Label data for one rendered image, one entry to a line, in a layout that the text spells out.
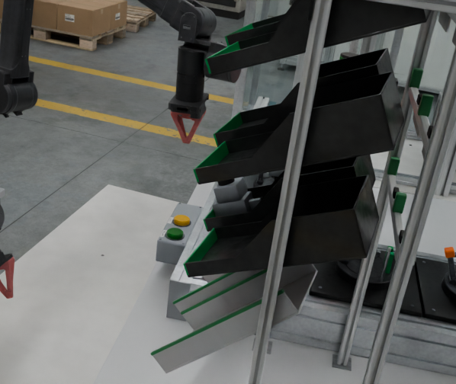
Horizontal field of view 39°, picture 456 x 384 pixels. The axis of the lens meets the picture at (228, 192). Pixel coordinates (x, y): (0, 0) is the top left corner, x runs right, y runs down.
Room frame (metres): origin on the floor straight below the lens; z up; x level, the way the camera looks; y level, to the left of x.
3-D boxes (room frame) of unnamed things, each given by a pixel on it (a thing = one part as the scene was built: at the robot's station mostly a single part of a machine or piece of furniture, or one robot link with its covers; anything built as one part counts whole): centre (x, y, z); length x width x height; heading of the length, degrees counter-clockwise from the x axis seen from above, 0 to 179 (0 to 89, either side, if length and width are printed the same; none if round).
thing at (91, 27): (6.91, 2.04, 0.20); 1.20 x 0.80 x 0.41; 76
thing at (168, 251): (1.41, 0.10, 0.93); 0.21 x 0.07 x 0.06; 174
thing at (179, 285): (1.59, 0.02, 0.91); 0.89 x 0.06 x 0.11; 174
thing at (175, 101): (1.27, 0.11, 1.35); 0.10 x 0.07 x 0.07; 174
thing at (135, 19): (7.91, 1.84, 0.07); 1.20 x 0.82 x 0.14; 83
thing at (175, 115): (1.28, 0.10, 1.28); 0.07 x 0.07 x 0.09; 84
